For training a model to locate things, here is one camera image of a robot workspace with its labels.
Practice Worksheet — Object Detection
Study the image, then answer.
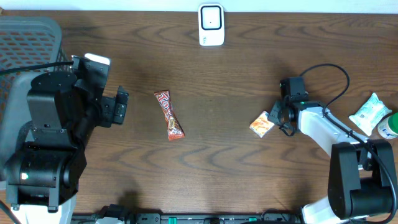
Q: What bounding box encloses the orange white tissue pack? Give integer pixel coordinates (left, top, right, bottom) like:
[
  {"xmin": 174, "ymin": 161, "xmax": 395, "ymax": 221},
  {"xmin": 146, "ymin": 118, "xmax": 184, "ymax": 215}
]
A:
[{"xmin": 249, "ymin": 111, "xmax": 274, "ymax": 138}]

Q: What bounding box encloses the orange candy bar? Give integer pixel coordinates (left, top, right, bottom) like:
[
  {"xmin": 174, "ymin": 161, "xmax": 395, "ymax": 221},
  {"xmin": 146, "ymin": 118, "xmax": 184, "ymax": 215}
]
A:
[{"xmin": 154, "ymin": 90, "xmax": 185, "ymax": 141}]

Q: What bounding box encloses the green lid jar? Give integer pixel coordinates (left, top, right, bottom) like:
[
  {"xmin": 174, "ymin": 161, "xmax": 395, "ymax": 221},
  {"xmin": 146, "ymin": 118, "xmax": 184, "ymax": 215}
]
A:
[{"xmin": 377, "ymin": 113, "xmax": 398, "ymax": 139}]

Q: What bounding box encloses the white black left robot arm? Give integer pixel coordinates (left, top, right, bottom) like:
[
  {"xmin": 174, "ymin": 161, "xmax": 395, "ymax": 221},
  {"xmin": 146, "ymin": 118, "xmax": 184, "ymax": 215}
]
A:
[{"xmin": 1, "ymin": 54, "xmax": 129, "ymax": 223}]

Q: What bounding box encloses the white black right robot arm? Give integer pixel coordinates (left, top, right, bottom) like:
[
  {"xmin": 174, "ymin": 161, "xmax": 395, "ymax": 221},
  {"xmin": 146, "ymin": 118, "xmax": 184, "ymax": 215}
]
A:
[{"xmin": 269, "ymin": 77, "xmax": 397, "ymax": 223}]

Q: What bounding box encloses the white barcode scanner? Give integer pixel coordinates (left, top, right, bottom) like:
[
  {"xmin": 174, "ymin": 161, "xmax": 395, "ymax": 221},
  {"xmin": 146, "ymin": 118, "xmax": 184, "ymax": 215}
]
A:
[{"xmin": 198, "ymin": 3, "xmax": 225, "ymax": 47}]

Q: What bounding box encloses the dark grey plastic basket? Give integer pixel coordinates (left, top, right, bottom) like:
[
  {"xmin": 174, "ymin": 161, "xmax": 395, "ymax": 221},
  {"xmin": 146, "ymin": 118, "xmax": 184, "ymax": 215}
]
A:
[{"xmin": 1, "ymin": 16, "xmax": 70, "ymax": 184}]

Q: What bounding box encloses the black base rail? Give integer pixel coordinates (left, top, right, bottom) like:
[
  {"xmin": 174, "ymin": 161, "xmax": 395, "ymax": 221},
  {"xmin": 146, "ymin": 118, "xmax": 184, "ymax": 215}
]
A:
[{"xmin": 71, "ymin": 204, "xmax": 304, "ymax": 224}]

